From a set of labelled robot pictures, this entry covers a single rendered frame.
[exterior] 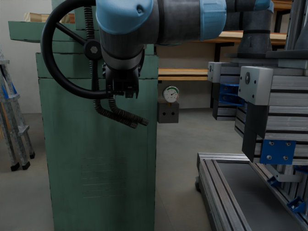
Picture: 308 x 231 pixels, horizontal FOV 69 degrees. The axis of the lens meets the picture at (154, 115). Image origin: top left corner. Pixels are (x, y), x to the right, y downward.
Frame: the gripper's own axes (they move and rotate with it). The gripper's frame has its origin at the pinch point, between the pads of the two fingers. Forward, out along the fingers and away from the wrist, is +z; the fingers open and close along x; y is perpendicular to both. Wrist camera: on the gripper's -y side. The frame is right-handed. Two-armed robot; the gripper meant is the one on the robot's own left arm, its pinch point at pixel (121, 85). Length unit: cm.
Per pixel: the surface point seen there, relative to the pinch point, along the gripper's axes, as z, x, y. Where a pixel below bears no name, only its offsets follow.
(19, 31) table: 13.0, -33.5, -24.9
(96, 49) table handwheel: -1.5, -6.7, -10.0
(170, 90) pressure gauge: 17.2, 18.2, -5.3
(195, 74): 203, 101, -101
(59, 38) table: 14.0, -20.7, -23.2
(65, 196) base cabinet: 45, -23, 31
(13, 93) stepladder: 106, -74, -38
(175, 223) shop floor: 60, 26, 48
